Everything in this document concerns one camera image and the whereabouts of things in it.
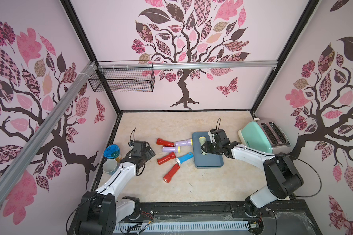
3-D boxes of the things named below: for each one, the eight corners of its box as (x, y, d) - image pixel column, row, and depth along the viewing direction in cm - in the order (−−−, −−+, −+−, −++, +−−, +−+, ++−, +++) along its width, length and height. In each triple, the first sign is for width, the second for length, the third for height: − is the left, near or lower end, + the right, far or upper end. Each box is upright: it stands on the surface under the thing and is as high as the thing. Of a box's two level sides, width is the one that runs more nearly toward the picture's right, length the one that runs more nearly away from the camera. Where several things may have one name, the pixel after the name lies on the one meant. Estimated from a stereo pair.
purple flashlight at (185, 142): (175, 146, 100) (175, 143, 98) (175, 141, 103) (175, 139, 100) (192, 146, 100) (192, 143, 98) (192, 141, 103) (192, 139, 100)
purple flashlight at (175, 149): (162, 153, 97) (161, 150, 95) (162, 148, 99) (162, 146, 97) (180, 152, 97) (180, 150, 95) (180, 148, 99) (180, 146, 97)
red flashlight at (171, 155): (158, 165, 91) (158, 164, 89) (156, 161, 93) (156, 159, 91) (176, 157, 95) (175, 155, 93) (173, 153, 97) (173, 151, 95)
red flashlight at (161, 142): (156, 144, 102) (155, 142, 99) (158, 140, 104) (157, 137, 102) (172, 149, 100) (172, 146, 97) (174, 144, 102) (174, 141, 99)
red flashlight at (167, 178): (163, 179, 86) (162, 177, 84) (176, 165, 92) (176, 163, 90) (167, 184, 85) (167, 182, 82) (181, 169, 91) (181, 167, 88)
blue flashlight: (177, 166, 91) (177, 163, 88) (175, 161, 93) (174, 158, 90) (193, 157, 95) (193, 154, 92) (190, 152, 97) (190, 150, 94)
